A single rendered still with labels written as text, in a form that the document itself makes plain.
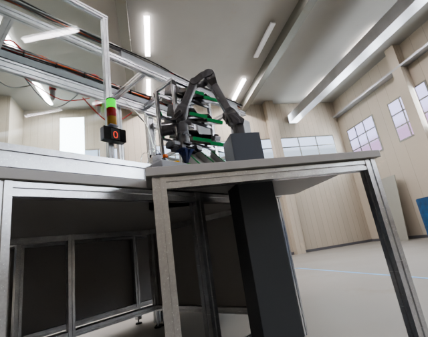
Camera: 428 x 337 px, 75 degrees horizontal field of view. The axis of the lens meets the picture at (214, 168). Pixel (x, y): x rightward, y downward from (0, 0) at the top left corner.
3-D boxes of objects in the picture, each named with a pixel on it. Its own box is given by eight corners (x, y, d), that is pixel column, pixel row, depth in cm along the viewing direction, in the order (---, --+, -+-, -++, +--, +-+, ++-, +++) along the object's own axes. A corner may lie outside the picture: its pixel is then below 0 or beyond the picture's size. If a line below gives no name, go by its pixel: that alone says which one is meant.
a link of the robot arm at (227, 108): (211, 74, 147) (200, 79, 147) (210, 65, 140) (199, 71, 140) (240, 124, 140) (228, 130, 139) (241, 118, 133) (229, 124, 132)
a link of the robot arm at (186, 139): (200, 135, 140) (192, 139, 144) (172, 126, 126) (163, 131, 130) (202, 150, 138) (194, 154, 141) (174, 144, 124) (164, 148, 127)
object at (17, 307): (237, 297, 326) (225, 222, 349) (9, 384, 163) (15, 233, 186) (213, 297, 349) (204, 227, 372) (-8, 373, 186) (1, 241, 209)
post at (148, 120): (164, 225, 270) (151, 96, 308) (156, 225, 263) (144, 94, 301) (160, 225, 273) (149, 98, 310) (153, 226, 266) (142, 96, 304)
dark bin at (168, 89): (203, 96, 178) (204, 84, 178) (186, 91, 170) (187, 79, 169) (180, 99, 200) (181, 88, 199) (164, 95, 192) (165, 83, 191)
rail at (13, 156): (211, 190, 143) (208, 170, 146) (-6, 175, 77) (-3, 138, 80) (203, 193, 147) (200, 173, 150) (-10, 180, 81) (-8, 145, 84)
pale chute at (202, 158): (218, 174, 163) (220, 167, 161) (199, 172, 155) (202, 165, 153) (194, 153, 183) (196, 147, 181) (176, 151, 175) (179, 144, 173)
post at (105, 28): (116, 182, 140) (107, 20, 167) (110, 182, 138) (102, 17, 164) (113, 184, 142) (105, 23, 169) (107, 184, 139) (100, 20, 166)
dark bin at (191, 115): (206, 119, 174) (208, 107, 173) (189, 115, 166) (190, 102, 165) (182, 119, 196) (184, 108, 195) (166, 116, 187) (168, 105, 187)
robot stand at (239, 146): (267, 173, 124) (259, 132, 129) (237, 176, 120) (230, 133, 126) (257, 181, 137) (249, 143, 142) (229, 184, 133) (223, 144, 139)
